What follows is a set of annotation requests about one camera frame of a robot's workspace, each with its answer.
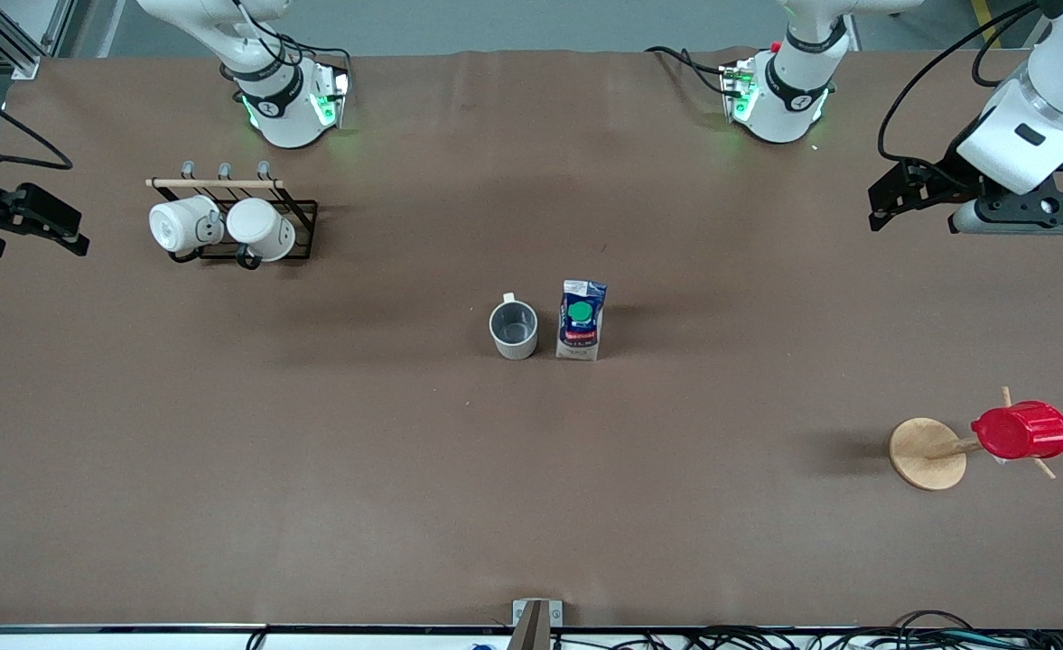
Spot black tangled floor cable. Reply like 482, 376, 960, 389
676, 626, 1063, 650

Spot blue milk carton green cap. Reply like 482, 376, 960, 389
556, 279, 608, 362

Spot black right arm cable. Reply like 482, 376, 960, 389
0, 77, 75, 172

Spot plain white mug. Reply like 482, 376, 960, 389
226, 198, 297, 270

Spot aluminium frame profile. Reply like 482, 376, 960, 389
0, 0, 77, 80

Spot red ribbed cup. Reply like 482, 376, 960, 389
971, 401, 1063, 461

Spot black right base cable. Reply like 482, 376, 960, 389
228, 0, 352, 75

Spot long black left arm cable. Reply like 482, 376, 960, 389
877, 0, 1042, 165

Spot metal bracket with wooden post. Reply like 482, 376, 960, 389
512, 599, 564, 650

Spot wooden mug tree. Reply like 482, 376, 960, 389
889, 386, 1063, 492

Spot black base cable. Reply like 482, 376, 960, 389
228, 0, 352, 75
644, 45, 732, 97

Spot white ribbed mug grey inside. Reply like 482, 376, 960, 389
490, 292, 539, 360

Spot black looped floor cable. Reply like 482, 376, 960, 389
892, 609, 976, 635

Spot short black left arm cable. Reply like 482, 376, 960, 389
971, 16, 1052, 89

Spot black wire mug rack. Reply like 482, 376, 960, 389
145, 161, 319, 269

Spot white mug with round print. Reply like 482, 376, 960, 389
149, 195, 224, 255

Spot black left base cable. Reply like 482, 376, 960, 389
644, 45, 732, 97

